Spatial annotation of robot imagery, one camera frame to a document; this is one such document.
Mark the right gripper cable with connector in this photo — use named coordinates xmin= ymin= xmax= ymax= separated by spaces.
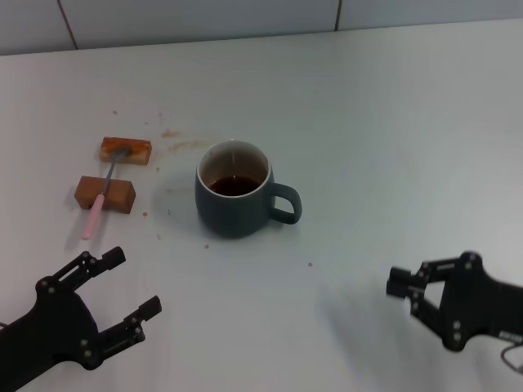
xmin=500 ymin=345 xmax=523 ymax=375

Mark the dark grey ceramic cup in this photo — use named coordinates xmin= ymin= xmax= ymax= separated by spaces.
xmin=194 ymin=140 xmax=303 ymax=240

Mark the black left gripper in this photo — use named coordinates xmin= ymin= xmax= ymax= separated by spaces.
xmin=0 ymin=246 xmax=163 ymax=392

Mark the arched wooden block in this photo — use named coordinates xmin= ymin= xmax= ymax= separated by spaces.
xmin=74 ymin=176 xmax=136 ymax=213

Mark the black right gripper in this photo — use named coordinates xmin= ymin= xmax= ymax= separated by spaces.
xmin=386 ymin=249 xmax=523 ymax=353

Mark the flat wooden block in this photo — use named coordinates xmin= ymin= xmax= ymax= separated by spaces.
xmin=99 ymin=136 xmax=152 ymax=166

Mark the pink handled metal spoon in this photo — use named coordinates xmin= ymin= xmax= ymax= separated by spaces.
xmin=81 ymin=145 xmax=132 ymax=241

